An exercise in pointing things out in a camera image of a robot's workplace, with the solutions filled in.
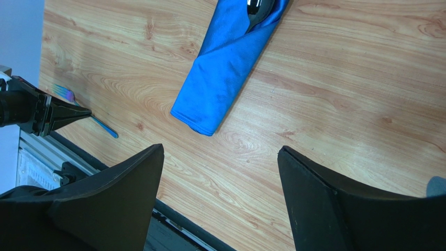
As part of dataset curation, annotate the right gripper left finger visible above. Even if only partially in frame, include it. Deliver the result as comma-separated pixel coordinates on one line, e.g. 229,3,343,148
1,144,164,250

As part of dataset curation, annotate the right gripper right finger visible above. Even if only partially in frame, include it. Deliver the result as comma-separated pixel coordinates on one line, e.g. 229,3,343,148
277,146,445,250

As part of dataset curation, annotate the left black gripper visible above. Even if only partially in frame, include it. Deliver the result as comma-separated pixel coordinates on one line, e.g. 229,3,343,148
1,76,92,136

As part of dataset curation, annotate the black fork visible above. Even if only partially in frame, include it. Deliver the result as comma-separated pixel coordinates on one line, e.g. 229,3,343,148
52,83,119,139

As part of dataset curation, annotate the blue cloth napkin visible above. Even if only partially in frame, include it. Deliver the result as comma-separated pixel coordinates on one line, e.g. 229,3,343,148
171,1,288,136

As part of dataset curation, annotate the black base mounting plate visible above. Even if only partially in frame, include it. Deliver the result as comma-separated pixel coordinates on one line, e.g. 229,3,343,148
47,132,234,250

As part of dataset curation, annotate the aluminium frame rail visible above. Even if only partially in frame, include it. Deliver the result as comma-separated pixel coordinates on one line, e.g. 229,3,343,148
16,130,99,190

